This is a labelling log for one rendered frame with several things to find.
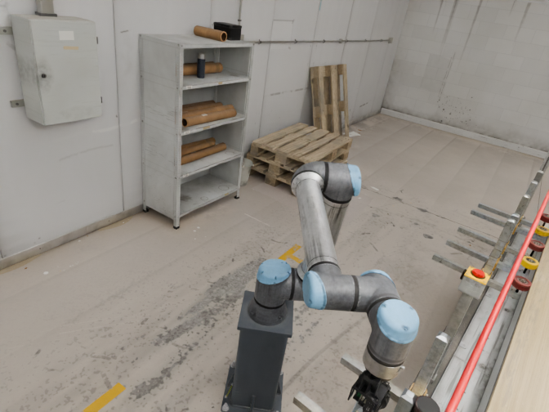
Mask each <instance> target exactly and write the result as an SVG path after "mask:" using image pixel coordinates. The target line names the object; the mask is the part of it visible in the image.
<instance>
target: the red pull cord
mask: <svg viewBox="0 0 549 412"><path fill-rule="evenodd" d="M548 200H549V190H548V192H547V194H546V196H545V198H544V200H543V202H542V205H541V207H540V209H539V210H538V214H537V216H536V217H535V219H534V221H533V224H532V226H531V228H530V230H529V233H528V234H527V236H526V238H525V241H524V243H523V245H522V247H521V249H520V251H519V254H518V256H517V258H516V260H515V262H514V264H513V267H512V268H511V271H510V273H509V275H508V277H507V280H506V282H505V284H504V285H503V287H502V290H501V292H500V294H499V296H498V299H497V301H496V302H495V304H494V306H493V310H492V311H491V313H490V315H489V318H488V320H487V322H486V324H485V326H484V328H483V330H482V332H481V335H480V337H479V339H478V341H477V343H476V345H475V348H474V350H473V352H472V353H471V356H470V358H469V361H468V362H467V364H466V367H465V369H464V370H463V372H462V376H461V378H460V379H459V381H458V383H457V386H456V388H455V390H454V392H453V394H452V396H451V398H450V400H449V403H448V405H447V407H446V409H445V411H444V412H456V410H457V407H458V405H459V403H460V400H461V399H462V396H463V393H464V391H465V390H466V386H467V384H468V383H469V380H470V378H471V375H472V373H473V371H474V369H475V366H476V364H477V361H478V360H479V358H480V354H481V352H482V351H483V349H484V345H485V344H486V341H487V339H488V337H489V334H490V332H491V330H492V328H493V325H494V323H495V320H496V319H497V317H498V313H499V312H500V310H501V307H502V304H503V303H504V300H505V298H506V296H507V293H508V291H509V289H510V287H511V284H512V281H513V280H514V278H515V276H516V272H517V271H518V268H519V266H520V264H521V261H522V259H523V257H524V254H525V252H526V250H527V248H528V246H529V243H530V240H531V239H532V237H533V233H534V232H535V230H536V227H537V225H538V222H539V220H540V218H541V216H542V213H543V211H544V209H545V207H546V205H547V201H548Z"/></svg>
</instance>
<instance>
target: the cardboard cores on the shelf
mask: <svg viewBox="0 0 549 412"><path fill-rule="evenodd" d="M222 70H223V66H222V63H220V62H217V63H215V62H213V61H209V62H205V74H211V73H220V72H221V71H222ZM194 74H197V63H184V64H183V76H185V75H194ZM236 114H237V111H236V109H235V108H234V107H233V105H231V104H230V105H223V104H222V103H221V102H217V103H216V102H215V101H203V102H198V103H192V104H187V105H182V126H183V127H185V128H186V127H189V126H194V125H198V124H201V123H209V122H212V121H217V120H220V119H227V118H231V117H235V116H236ZM215 143H216V140H215V138H214V137H211V138H208V139H204V140H201V141H195V142H191V143H188V144H185V145H182V146H181V165H183V164H186V163H190V162H193V161H195V160H197V159H201V158H204V157H206V156H209V155H213V154H215V153H218V152H220V151H223V150H226V144H225V143H224V142H222V143H220V144H217V145H216V144H215Z"/></svg>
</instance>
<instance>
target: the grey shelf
mask: <svg viewBox="0 0 549 412"><path fill-rule="evenodd" d="M254 47H255V43H250V42H247V41H243V40H232V41H230V40H225V41H224V42H221V41H217V40H214V39H210V38H204V37H200V36H196V35H195V34H139V48H140V81H141V147H142V180H143V212H145V213H147V212H148V211H149V209H147V208H146V206H148V207H150V208H152V209H154V210H155V211H157V212H159V213H161V214H163V215H165V216H166V217H169V218H171V219H172V220H173V218H174V223H173V228H174V229H176V230H177V229H179V228H180V217H182V216H184V215H186V214H187V213H189V212H191V211H193V210H195V209H196V208H201V207H202V206H205V205H207V204H210V203H212V202H214V201H216V200H218V199H220V198H222V197H224V196H227V195H229V194H231V193H233V192H235V191H237V192H236V196H235V197H234V198H235V199H239V188H240V180H241V172H242V164H243V149H244V142H245V133H246V126H247V117H248V102H249V95H250V87H251V79H252V64H253V56H254ZM219 50H220V54H219ZM199 52H203V53H205V62H209V61H213V62H215V63H217V62H220V63H222V66H223V70H222V71H221V72H220V73H211V74H205V76H204V78H197V74H194V75H185V76H183V64H184V63H197V62H198V53H199ZM250 52H251V55H250ZM213 53H214V55H213ZM217 54H218V55H217ZM249 59H250V63H249ZM248 67H249V70H248ZM247 84H248V86H247ZM216 88H217V90H216ZM215 90H216V91H215ZM246 92H247V95H246ZM211 94H212V96H211ZM245 100H246V103H245ZM203 101H215V102H221V103H222V104H223V105H230V104H231V105H233V107H234V108H235V109H236V111H237V114H236V116H235V117H231V118H227V119H220V120H217V121H212V122H209V123H201V124H198V125H194V126H189V127H186V128H185V127H183V126H182V105H187V104H192V103H198V102H203ZM244 108H245V111H244ZM175 116H176V124H175ZM242 133H243V135H242ZM208 136H209V137H208ZM211 137H214V138H215V140H216V143H215V144H216V145H217V144H220V143H222V142H224V143H225V144H226V150H223V151H220V152H218V153H215V154H211V155H209V156H206V157H204V158H201V159H197V160H195V161H193V162H190V163H186V164H183V165H181V146H182V145H185V144H188V143H191V142H195V141H201V140H204V139H208V138H211ZM241 141H242V143H241ZM240 149H241V151H240ZM239 157H240V159H239ZM179 160H180V161H179ZM174 164H175V167H174ZM179 164H180V165H179ZM238 173H239V175H238ZM237 181H238V184H237Z"/></svg>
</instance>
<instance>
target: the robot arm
mask: <svg viewBox="0 0 549 412"><path fill-rule="evenodd" d="M291 187H292V192H293V194H294V195H295V196H296V197H297V203H298V209H299V215H300V221H301V232H302V238H303V244H304V250H305V258H304V261H302V262H301V263H300V264H299V265H298V267H297V268H292V267H290V265H289V264H287V262H285V261H284V260H281V259H269V260H266V261H264V262H263V263H262V264H261V265H260V266H259V269H258V272H257V281H256V286H255V292H254V296H253V298H252V300H251V301H250V303H249V304H248V314H249V316H250V317H251V319H252V320H254V321H255V322H257V323H258V324H260V325H265V326H274V325H279V324H280V323H282V322H283V321H284V320H285V318H286V315H287V307H286V303H285V300H291V301H303V302H305V304H306V305H307V306H308V307H309V308H314V309H318V310H334V311H353V312H366V313H367V316H368V320H369V323H370V325H371V327H372V332H371V334H370V337H369V340H368V344H367V346H366V348H365V351H364V355H363V363H364V366H365V369H366V370H364V372H363V373H362V374H360V375H359V378H358V379H357V380H356V382H355V383H354V385H353V386H352V388H351V390H350V395H349V396H348V399H347V400H349V399H350V398H351V397H352V395H353V393H354V390H356V393H355V394H354V396H353V399H355V400H356V403H355V406H354V407H353V409H352V411H351V412H355V411H356V410H358V411H359V412H378V411H379V410H381V409H384V408H386V406H387V404H388V403H389V400H390V397H391V394H390V393H389V391H390V390H391V387H390V385H389V384H390V383H388V382H387V381H390V380H392V379H393V378H396V377H397V376H398V375H399V372H400V371H401V370H404V368H405V367H404V366H403V363H404V361H405V359H406V356H407V355H408V351H409V349H410V347H411V345H412V343H413V340H414V339H415V338H416V336H417V332H418V327H419V318H418V315H417V313H416V312H415V310H414V309H413V308H411V306H409V305H408V304H407V303H406V302H403V301H401V299H400V296H399V294H398V292H397V290H396V287H395V284H394V282H393V281H392V279H391V278H390V277H389V276H388V275H387V274H386V273H385V272H384V271H379V270H369V271H366V272H364V273H362V274H361V275H343V274H342V273H341V268H340V267H339V265H338V261H337V255H336V251H335V245H336V242H337V238H338V236H339V233H340V230H341V226H342V223H343V221H344V218H345V215H346V211H347V209H348V206H349V203H350V201H351V198H352V196H358V195H359V193H360V189H361V173H360V170H359V167H358V166H356V165H353V164H348V163H333V162H324V161H314V162H310V163H306V164H304V165H302V166H301V167H299V169H298V170H296V171H295V173H294V174H293V176H292V180H291ZM352 390H353V391H352Z"/></svg>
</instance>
